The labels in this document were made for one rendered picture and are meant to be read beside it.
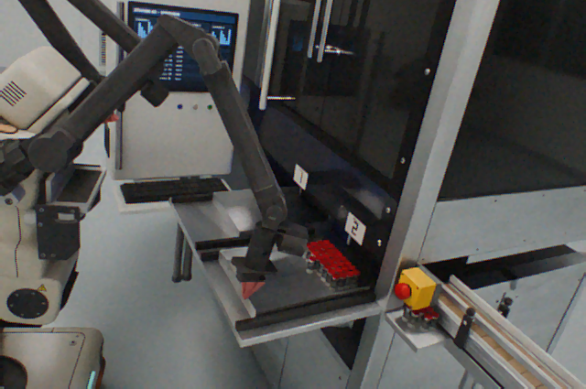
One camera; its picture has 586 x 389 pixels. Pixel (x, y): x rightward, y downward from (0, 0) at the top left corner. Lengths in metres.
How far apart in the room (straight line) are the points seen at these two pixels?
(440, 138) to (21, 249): 1.08
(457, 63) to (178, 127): 1.17
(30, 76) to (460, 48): 0.93
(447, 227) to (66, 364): 1.38
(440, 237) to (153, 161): 1.16
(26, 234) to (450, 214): 1.10
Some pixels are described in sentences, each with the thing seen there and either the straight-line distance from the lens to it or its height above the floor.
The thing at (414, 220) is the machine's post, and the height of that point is 1.16.
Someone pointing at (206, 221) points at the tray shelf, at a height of 0.88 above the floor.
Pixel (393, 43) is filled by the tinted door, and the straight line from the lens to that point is 1.23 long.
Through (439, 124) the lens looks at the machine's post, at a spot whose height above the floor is 1.41.
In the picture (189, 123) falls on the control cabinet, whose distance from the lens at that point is 1.91.
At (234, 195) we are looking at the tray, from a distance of 1.68.
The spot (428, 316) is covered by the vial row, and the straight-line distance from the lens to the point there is 1.28.
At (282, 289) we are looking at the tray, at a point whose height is 0.88.
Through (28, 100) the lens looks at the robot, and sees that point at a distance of 1.22.
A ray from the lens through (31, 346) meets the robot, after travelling 2.03.
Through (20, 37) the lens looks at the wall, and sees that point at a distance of 6.39.
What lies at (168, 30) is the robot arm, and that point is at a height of 1.52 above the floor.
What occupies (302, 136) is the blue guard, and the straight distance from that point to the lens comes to 1.58.
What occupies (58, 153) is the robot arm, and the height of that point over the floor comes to 1.25.
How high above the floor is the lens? 1.67
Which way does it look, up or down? 23 degrees down
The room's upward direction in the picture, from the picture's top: 10 degrees clockwise
